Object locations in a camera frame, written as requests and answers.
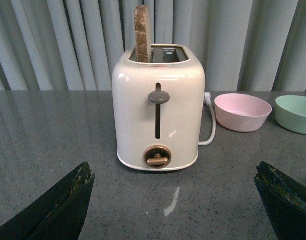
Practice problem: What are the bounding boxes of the white toaster power cable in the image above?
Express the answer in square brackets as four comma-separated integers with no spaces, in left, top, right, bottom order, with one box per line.
[198,92,217,147]

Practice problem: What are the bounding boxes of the cream white toaster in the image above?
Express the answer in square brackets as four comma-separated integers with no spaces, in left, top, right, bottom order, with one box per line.
[112,44,206,171]

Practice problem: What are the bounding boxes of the green plastic bowl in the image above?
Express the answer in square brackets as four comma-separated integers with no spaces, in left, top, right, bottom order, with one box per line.
[275,95,306,135]

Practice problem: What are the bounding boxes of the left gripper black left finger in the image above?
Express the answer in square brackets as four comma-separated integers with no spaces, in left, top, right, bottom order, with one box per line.
[0,162,95,240]

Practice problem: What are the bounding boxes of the pink plastic bowl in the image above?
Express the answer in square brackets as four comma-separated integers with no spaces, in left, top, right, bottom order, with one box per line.
[214,93,273,133]

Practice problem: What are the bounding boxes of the white pleated curtain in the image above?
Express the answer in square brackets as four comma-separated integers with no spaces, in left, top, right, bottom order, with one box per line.
[0,0,306,93]

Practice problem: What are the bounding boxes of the brown toast slice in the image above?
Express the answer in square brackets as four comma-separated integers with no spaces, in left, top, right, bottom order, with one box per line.
[134,5,152,63]

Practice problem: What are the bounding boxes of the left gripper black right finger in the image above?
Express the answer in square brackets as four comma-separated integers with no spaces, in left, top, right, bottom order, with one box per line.
[254,161,306,240]

